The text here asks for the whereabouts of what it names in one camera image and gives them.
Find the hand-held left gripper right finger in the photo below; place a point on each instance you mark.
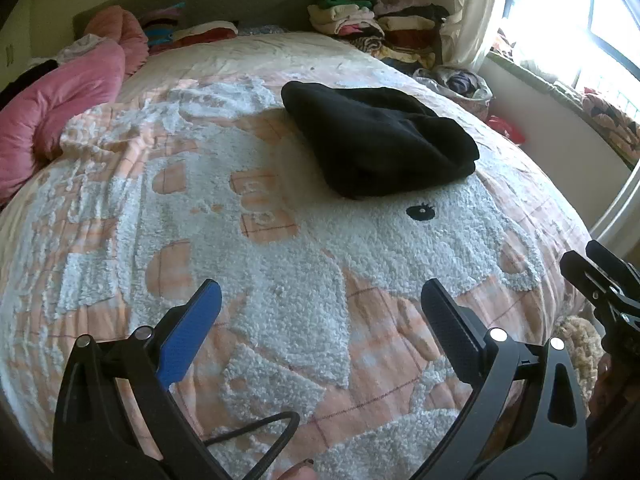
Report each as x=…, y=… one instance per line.
x=450, y=322

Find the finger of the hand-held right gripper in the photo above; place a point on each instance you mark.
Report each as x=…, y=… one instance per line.
x=617, y=310
x=617, y=264

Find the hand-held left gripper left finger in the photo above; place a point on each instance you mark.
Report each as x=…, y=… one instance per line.
x=190, y=330

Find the black sweater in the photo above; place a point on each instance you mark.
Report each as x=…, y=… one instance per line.
x=380, y=140

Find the clear plastic bag of clothes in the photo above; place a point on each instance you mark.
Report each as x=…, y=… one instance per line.
x=465, y=85

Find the pile of folded clothes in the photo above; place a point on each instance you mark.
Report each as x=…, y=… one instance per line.
x=380, y=25

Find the person's left hand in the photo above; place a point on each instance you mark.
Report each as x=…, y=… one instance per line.
x=297, y=473

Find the beige fluffy rug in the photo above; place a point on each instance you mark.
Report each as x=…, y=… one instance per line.
x=575, y=350

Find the fluffy peach and white blanket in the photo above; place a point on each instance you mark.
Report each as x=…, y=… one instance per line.
x=300, y=270

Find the patterned cloth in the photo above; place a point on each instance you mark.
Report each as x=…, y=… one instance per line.
x=610, y=115

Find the red bag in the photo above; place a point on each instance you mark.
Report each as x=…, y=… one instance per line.
x=507, y=130

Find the window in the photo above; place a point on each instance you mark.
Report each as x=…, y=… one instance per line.
x=575, y=10

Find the pink duvet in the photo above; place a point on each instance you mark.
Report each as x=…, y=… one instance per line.
x=60, y=95

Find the cream curtain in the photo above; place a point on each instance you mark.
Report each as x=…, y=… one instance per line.
x=485, y=10

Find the cream quilted bedspread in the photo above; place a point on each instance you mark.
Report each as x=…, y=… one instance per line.
x=280, y=55

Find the red folded cloth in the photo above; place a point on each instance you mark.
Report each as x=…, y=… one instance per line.
x=210, y=35

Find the black cloth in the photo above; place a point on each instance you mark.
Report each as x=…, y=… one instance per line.
x=30, y=77

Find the white cloth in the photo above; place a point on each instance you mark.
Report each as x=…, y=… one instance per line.
x=82, y=45

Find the green headboard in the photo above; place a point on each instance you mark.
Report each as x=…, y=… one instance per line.
x=240, y=0

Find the cream wardrobe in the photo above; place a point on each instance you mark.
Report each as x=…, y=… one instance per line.
x=15, y=45

